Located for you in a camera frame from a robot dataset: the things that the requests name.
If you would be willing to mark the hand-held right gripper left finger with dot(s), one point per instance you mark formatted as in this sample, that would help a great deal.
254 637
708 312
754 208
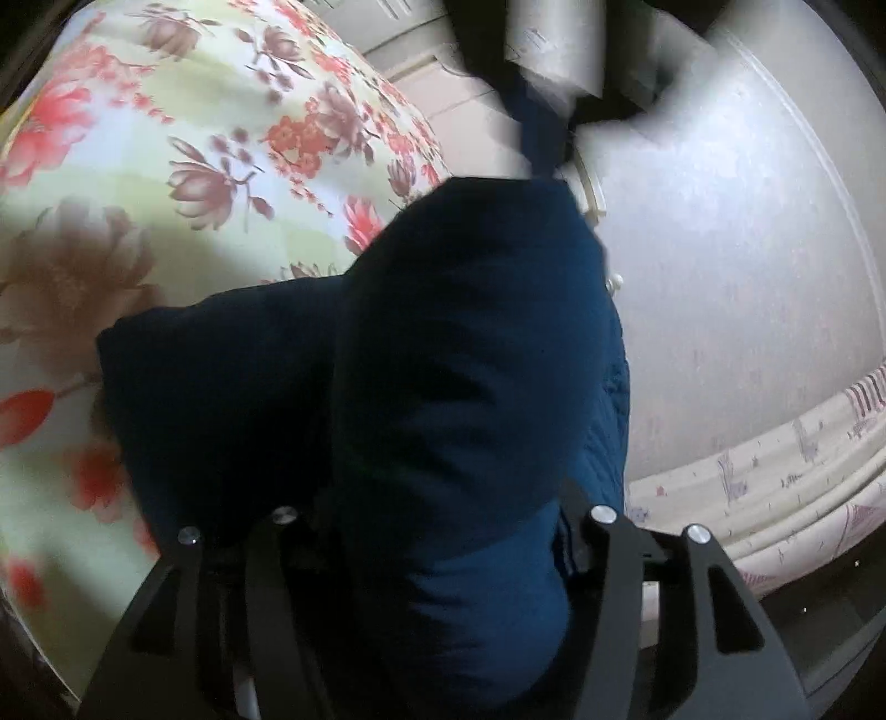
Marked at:
277 588

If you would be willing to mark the floral bed sheet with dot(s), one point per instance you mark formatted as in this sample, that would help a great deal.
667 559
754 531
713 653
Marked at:
180 194

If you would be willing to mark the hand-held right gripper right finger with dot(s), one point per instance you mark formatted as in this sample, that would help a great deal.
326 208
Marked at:
616 574

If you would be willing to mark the white printed curtain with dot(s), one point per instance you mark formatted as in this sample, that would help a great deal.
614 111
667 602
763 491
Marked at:
782 498

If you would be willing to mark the blue padded jacket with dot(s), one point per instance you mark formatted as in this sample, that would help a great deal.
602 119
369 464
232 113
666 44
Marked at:
450 381

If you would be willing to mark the white cabinet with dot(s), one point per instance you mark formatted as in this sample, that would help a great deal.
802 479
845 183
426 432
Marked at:
422 76

